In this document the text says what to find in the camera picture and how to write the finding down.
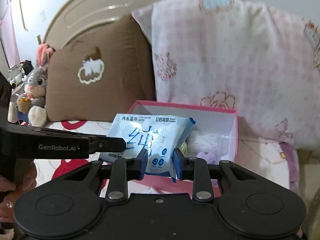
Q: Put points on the bear print bed blanket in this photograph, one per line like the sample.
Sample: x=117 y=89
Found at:
x=272 y=160

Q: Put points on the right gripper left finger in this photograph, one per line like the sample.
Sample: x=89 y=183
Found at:
x=122 y=171

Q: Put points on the pink cardboard box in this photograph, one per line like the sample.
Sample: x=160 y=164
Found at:
x=210 y=120

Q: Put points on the person's left hand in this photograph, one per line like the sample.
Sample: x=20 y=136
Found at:
x=13 y=193

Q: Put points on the brown embroidered pillow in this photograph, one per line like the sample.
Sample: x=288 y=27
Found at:
x=101 y=74

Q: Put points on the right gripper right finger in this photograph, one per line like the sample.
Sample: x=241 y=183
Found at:
x=196 y=170

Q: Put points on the grey bunny plush toy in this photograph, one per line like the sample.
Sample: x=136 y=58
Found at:
x=33 y=101

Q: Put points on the blue wet wipes pack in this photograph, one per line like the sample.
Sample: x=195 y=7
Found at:
x=158 y=134

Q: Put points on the pink checked floral pillow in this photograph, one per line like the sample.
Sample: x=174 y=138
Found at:
x=261 y=61

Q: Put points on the purple plush toy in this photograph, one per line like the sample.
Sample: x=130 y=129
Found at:
x=210 y=157

